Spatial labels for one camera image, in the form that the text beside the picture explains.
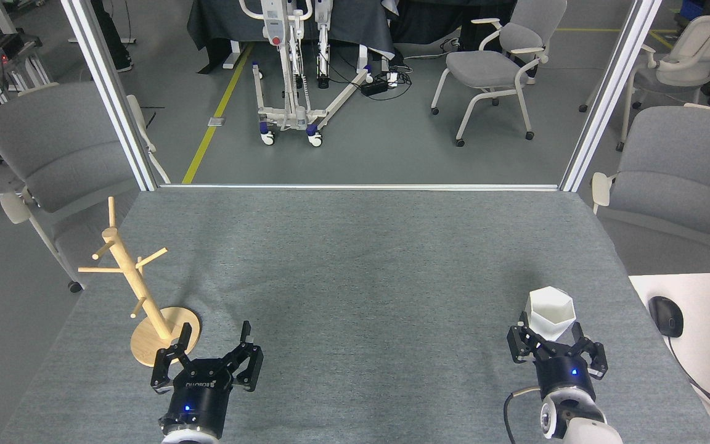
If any dark equipment rack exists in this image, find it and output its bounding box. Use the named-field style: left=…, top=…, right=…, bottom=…
left=0, top=0, right=55, bottom=165

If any white wheeled stand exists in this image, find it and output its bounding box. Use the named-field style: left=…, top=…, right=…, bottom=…
left=238, top=0, right=375, bottom=147

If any dark draped table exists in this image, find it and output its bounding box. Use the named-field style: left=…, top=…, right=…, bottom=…
left=187, top=0, right=396, bottom=60

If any white hexagonal cup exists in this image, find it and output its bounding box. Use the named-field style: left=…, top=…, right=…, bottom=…
left=525, top=287, right=577, bottom=342

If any black mouse cable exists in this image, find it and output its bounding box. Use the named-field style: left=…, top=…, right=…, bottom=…
left=666, top=336, right=710, bottom=427

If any wooden cup rack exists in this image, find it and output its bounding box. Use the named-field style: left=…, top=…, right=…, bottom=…
left=78, top=197, right=202, bottom=368

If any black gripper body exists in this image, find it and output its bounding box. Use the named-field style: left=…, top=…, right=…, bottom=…
left=158, top=358, right=235, bottom=441
left=534, top=354, right=597, bottom=401

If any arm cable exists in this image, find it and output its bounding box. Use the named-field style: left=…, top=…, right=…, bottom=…
left=502, top=387, right=542, bottom=444

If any black computer mouse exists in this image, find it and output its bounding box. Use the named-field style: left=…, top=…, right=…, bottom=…
left=648, top=296, right=684, bottom=338

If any white desk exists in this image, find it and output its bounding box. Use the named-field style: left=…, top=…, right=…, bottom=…
left=629, top=272, right=710, bottom=444

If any grey chair with white frame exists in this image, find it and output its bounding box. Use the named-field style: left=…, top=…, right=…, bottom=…
left=579, top=14, right=710, bottom=152
left=430, top=0, right=568, bottom=148
left=590, top=104, right=710, bottom=273
left=0, top=82, right=171, bottom=294

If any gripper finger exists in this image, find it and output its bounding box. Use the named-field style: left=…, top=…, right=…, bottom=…
left=567, top=321, right=609, bottom=379
left=218, top=321, right=264, bottom=393
left=150, top=322, right=199, bottom=394
left=507, top=311, right=553, bottom=365

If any person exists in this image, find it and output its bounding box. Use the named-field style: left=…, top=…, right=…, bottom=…
left=90, top=0, right=135, bottom=73

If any silver frame post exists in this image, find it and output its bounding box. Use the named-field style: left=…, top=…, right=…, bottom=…
left=61, top=0, right=160, bottom=192
left=560, top=0, right=664, bottom=193

